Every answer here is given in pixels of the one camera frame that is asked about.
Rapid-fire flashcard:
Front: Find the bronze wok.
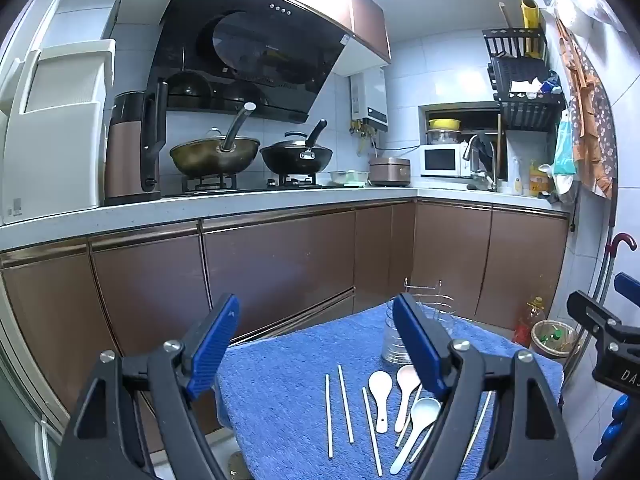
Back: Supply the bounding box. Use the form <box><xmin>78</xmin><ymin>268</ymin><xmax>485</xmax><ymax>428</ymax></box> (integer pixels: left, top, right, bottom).
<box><xmin>169</xmin><ymin>102</ymin><xmax>261</xmax><ymax>179</ymax></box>

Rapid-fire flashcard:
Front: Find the small black wall rack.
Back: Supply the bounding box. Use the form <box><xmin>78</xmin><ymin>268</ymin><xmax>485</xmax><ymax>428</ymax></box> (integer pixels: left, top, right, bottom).
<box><xmin>482</xmin><ymin>27</ymin><xmax>549</xmax><ymax>59</ymax></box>

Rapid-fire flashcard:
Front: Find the white water heater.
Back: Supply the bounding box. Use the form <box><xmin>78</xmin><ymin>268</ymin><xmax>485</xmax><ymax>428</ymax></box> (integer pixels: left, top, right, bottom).
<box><xmin>349</xmin><ymin>67</ymin><xmax>390</xmax><ymax>134</ymax></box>

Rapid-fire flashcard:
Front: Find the large cooking oil bottle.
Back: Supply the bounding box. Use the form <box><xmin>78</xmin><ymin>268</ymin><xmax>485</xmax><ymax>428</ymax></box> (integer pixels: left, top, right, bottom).
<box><xmin>514</xmin><ymin>295</ymin><xmax>547</xmax><ymax>349</ymax></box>

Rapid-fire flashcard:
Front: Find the brown rice cooker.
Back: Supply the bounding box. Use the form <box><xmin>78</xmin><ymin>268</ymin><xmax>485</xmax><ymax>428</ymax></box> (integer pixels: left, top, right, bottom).
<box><xmin>368</xmin><ymin>156</ymin><xmax>412</xmax><ymax>187</ymax></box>

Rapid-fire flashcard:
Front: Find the large black dish rack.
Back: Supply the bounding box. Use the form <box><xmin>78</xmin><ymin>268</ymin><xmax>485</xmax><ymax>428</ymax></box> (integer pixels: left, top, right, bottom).
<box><xmin>488</xmin><ymin>56</ymin><xmax>567</xmax><ymax>134</ymax></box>

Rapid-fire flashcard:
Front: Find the brown electric kettle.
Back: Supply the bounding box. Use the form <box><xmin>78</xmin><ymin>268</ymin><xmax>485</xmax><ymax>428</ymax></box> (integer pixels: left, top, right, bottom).
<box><xmin>103</xmin><ymin>80</ymin><xmax>169</xmax><ymax>206</ymax></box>

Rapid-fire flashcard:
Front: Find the large white spoon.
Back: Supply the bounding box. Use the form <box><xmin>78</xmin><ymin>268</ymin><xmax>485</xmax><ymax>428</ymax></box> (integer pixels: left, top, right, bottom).
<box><xmin>389</xmin><ymin>397</ymin><xmax>443</xmax><ymax>476</ymax></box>

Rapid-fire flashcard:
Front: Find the steel faucet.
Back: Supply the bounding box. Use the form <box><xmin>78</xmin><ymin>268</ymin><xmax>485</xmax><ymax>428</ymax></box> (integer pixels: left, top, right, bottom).
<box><xmin>462</xmin><ymin>135</ymin><xmax>499</xmax><ymax>193</ymax></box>

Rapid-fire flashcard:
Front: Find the white microwave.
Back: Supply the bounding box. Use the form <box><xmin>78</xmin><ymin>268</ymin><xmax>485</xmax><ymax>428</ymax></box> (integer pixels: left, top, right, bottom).
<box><xmin>419</xmin><ymin>143</ymin><xmax>474</xmax><ymax>179</ymax></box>

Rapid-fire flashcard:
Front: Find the person's right hand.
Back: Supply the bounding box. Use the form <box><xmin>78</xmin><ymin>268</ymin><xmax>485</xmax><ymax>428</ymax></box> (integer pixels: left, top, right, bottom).
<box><xmin>592</xmin><ymin>394</ymin><xmax>632</xmax><ymax>462</ymax></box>

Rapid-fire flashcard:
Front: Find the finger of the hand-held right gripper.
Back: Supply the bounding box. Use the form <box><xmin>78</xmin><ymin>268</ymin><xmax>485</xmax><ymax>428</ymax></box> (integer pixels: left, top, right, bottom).
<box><xmin>614</xmin><ymin>272</ymin><xmax>640</xmax><ymax>307</ymax></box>
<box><xmin>566</xmin><ymin>290</ymin><xmax>623</xmax><ymax>343</ymax></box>

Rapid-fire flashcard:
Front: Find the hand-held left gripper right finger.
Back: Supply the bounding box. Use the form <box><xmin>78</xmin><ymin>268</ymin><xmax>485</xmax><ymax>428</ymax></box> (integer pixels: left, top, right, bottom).
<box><xmin>391</xmin><ymin>292</ymin><xmax>576</xmax><ymax>480</ymax></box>

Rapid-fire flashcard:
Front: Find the blue terry towel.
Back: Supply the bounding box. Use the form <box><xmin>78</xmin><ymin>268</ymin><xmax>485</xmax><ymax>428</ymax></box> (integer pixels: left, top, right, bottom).
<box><xmin>215</xmin><ymin>305</ymin><xmax>566</xmax><ymax>480</ymax></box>

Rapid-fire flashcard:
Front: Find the black range hood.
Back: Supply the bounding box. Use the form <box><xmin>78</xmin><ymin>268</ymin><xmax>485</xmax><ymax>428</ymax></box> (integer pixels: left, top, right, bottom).
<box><xmin>145</xmin><ymin>0</ymin><xmax>352</xmax><ymax>124</ymax></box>

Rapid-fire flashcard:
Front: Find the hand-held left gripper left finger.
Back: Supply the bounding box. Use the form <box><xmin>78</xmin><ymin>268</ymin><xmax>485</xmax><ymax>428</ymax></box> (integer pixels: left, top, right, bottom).
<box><xmin>55</xmin><ymin>292</ymin><xmax>241</xmax><ymax>480</ymax></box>

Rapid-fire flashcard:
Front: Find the pale pink spoon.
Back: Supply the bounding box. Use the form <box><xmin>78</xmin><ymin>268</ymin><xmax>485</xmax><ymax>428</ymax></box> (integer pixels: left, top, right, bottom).
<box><xmin>394</xmin><ymin>364</ymin><xmax>422</xmax><ymax>434</ymax></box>

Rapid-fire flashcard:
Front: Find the small white spoon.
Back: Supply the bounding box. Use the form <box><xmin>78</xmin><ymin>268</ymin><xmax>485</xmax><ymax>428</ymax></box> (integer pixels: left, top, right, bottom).
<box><xmin>368</xmin><ymin>370</ymin><xmax>392</xmax><ymax>434</ymax></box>

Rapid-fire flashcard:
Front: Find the patterned hanging apron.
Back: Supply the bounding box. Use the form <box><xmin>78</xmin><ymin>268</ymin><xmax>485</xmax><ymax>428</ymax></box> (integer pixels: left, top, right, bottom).
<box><xmin>554</xmin><ymin>15</ymin><xmax>619</xmax><ymax>202</ymax></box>

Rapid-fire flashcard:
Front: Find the white kitchen appliance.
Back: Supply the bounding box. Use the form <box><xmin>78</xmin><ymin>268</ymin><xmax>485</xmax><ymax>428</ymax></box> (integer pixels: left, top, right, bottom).
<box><xmin>0</xmin><ymin>0</ymin><xmax>127</xmax><ymax>227</ymax></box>

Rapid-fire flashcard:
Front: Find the gas stove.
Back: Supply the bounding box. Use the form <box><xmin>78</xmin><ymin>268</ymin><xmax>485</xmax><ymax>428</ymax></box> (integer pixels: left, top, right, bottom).
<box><xmin>164</xmin><ymin>172</ymin><xmax>327</xmax><ymax>197</ymax></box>

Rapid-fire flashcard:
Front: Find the black frying pan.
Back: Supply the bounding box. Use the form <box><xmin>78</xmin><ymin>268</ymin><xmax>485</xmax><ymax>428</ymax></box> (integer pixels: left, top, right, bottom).
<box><xmin>259</xmin><ymin>119</ymin><xmax>334</xmax><ymax>176</ymax></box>

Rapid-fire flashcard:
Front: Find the yellow oil bottle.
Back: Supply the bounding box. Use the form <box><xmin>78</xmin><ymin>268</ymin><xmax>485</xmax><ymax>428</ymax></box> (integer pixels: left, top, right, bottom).
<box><xmin>528</xmin><ymin>160</ymin><xmax>551</xmax><ymax>197</ymax></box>

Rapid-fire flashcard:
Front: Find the yellow utensil cup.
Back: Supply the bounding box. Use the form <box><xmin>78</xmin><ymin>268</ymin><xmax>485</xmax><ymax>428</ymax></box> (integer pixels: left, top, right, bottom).
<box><xmin>521</xmin><ymin>0</ymin><xmax>542</xmax><ymax>59</ymax></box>

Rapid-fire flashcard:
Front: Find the round trash bin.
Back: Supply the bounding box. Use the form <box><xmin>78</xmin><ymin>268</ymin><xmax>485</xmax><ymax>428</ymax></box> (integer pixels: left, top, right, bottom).
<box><xmin>529</xmin><ymin>319</ymin><xmax>581</xmax><ymax>359</ymax></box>

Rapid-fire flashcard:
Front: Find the wire and clear plastic utensil holder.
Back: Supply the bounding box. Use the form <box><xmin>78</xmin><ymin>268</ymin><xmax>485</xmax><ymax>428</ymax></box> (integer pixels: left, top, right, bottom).
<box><xmin>381</xmin><ymin>277</ymin><xmax>457</xmax><ymax>366</ymax></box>

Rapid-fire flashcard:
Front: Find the light blue hanging bag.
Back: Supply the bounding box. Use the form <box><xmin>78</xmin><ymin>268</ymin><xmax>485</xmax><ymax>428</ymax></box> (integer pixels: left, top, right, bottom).
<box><xmin>552</xmin><ymin>109</ymin><xmax>577</xmax><ymax>177</ymax></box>

